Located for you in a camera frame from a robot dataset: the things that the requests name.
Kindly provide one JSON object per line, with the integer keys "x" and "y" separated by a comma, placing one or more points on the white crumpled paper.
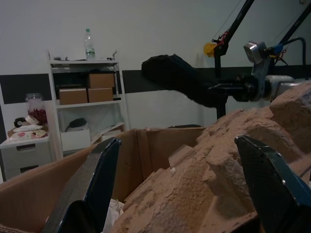
{"x": 114, "y": 214}

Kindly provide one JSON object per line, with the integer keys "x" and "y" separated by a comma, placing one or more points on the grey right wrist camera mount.
{"x": 261, "y": 70}

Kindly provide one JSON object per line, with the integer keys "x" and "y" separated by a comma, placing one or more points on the grey white drawer cabinet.
{"x": 24, "y": 155}

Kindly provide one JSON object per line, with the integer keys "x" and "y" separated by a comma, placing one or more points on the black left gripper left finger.
{"x": 94, "y": 184}

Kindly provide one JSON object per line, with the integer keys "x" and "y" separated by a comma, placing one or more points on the blue and red connectors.
{"x": 279, "y": 52}

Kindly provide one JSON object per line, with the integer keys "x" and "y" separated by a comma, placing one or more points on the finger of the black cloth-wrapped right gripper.
{"x": 179, "y": 77}

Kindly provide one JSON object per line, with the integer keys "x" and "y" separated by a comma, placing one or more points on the red clamp on gantry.
{"x": 223, "y": 38}

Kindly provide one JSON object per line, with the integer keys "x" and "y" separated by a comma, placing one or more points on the patterned snack packet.
{"x": 40, "y": 134}

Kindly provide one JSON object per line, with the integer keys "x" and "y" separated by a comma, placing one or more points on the glass jar with red contents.
{"x": 36, "y": 109}

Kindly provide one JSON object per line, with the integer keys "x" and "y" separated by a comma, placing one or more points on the black tape roll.
{"x": 19, "y": 122}

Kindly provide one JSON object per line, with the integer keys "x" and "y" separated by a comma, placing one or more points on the white storage box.
{"x": 75, "y": 140}

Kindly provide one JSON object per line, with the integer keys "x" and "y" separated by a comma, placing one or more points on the black item on white box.
{"x": 76, "y": 123}

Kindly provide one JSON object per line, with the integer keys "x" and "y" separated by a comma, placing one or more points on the white plastic pouch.
{"x": 26, "y": 128}

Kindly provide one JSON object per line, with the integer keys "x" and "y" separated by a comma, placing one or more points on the brown moulded pulp packaging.
{"x": 194, "y": 194}

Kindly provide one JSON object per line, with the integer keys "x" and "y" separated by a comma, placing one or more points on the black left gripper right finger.
{"x": 274, "y": 194}

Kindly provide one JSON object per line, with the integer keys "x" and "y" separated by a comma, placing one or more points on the yellow pulley wheel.
{"x": 209, "y": 49}

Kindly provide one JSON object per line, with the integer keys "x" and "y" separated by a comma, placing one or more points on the white wet wipes pack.
{"x": 20, "y": 136}

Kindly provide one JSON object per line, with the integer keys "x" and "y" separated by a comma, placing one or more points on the small brown cardboard box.
{"x": 100, "y": 80}
{"x": 73, "y": 96}
{"x": 100, "y": 95}

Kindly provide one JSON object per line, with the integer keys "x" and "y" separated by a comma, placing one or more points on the clear plastic bottle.
{"x": 89, "y": 46}

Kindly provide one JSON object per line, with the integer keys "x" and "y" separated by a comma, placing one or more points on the white tape roll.
{"x": 31, "y": 120}

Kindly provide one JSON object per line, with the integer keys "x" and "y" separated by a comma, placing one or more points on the white metal shelf unit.
{"x": 85, "y": 104}

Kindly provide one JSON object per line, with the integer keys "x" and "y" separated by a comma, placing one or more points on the open brown cardboard box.
{"x": 36, "y": 184}

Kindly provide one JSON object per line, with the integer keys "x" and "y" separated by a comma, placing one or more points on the flat cardboard sheet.
{"x": 109, "y": 132}

